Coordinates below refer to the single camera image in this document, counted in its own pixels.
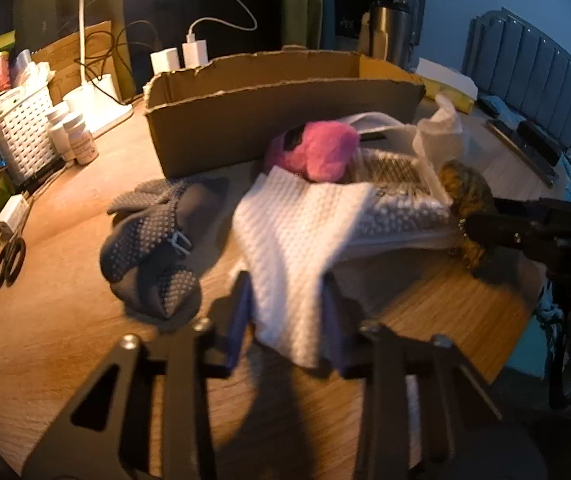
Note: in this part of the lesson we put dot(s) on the brown cardboard box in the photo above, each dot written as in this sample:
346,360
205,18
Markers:
265,120

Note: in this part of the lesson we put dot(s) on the yellow white tissue pack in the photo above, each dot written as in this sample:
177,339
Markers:
445,82

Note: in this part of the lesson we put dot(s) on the pink fuzzy ball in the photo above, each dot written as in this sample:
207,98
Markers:
325,155

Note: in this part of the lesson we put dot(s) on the brown cardboard sheet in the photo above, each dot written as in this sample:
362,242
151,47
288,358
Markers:
60,60

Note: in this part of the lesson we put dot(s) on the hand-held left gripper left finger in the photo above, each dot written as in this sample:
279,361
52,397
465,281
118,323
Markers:
241,330

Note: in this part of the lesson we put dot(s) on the white plastic bag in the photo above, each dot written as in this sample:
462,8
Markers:
440,132

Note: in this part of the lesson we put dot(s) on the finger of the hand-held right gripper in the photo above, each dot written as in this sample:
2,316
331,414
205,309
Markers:
515,205
495,232

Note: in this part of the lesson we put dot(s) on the crumpled white plastic wrap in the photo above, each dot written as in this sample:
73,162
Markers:
33,75

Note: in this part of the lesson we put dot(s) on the black remote control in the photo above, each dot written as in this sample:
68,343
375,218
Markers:
543,142

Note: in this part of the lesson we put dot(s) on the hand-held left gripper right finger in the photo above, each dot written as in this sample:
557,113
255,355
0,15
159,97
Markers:
338,340

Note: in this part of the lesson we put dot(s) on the dark flat bar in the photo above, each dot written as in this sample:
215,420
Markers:
503,135

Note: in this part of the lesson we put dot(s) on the white pill bottle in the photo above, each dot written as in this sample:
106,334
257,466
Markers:
60,141
57,112
81,139

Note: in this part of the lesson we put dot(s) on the brown yarn ball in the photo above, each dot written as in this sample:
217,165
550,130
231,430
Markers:
465,190

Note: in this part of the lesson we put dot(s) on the grey padded headboard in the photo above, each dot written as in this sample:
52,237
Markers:
530,70

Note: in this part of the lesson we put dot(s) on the black scissors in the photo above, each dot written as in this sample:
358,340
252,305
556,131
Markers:
14,246

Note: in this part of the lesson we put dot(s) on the steel tumbler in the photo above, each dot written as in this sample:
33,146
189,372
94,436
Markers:
390,35

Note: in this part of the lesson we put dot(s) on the white textured cloth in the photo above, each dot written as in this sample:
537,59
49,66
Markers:
295,240

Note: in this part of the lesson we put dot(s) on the white power adapter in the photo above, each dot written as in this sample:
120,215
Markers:
10,212

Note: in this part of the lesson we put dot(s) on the white charger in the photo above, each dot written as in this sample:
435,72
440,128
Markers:
164,62
195,52

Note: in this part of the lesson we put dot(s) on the yellow curtain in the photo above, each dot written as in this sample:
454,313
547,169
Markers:
303,5

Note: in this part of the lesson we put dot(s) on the white plastic basket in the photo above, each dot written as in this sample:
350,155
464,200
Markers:
23,125

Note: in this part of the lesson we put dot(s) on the white desk lamp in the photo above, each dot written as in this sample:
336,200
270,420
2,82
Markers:
98,105

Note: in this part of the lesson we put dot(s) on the grey dotted gloves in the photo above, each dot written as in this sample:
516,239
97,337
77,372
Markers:
150,240

